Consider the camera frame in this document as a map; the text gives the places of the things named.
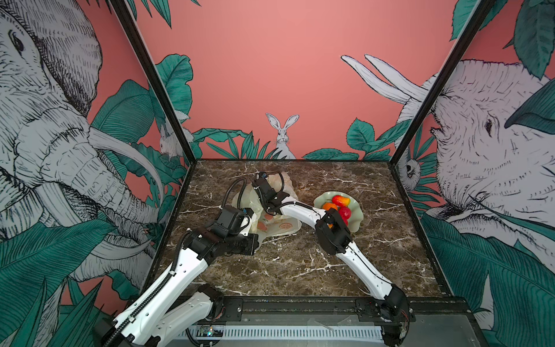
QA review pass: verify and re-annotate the translucent plastic fruit bag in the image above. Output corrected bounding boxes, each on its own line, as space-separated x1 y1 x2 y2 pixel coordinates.
240 171 302 241

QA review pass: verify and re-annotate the red yellow peach fruit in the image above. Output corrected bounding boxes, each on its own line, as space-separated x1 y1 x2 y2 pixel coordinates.
332 195 351 208

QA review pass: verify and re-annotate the orange fruit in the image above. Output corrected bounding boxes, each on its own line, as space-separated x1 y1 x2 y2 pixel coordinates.
322 202 339 211

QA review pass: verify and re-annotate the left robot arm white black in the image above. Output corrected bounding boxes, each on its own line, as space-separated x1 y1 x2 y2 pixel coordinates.
93 198 259 346

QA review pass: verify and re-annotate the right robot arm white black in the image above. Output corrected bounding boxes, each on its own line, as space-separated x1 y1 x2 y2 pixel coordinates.
252 171 411 346

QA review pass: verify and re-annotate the light green scalloped bowl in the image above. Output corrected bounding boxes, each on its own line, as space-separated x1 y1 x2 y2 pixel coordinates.
313 191 364 233

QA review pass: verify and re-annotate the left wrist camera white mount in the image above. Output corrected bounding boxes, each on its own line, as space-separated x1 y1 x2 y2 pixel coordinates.
239 208 258 237

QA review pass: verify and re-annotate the black front mounting rail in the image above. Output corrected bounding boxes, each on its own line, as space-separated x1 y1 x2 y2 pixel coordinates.
203 296 471 322

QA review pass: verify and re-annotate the white slotted cable duct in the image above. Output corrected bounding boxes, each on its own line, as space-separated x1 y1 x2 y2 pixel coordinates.
178 325 384 343

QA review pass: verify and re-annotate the black frame post left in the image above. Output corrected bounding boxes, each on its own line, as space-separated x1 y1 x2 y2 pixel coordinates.
110 0 197 164

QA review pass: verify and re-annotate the black frame post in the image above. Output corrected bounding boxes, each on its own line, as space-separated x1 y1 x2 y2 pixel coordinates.
388 0 496 167
110 0 197 164

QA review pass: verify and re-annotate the black frame post right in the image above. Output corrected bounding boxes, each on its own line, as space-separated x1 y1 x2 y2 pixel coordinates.
388 0 496 167

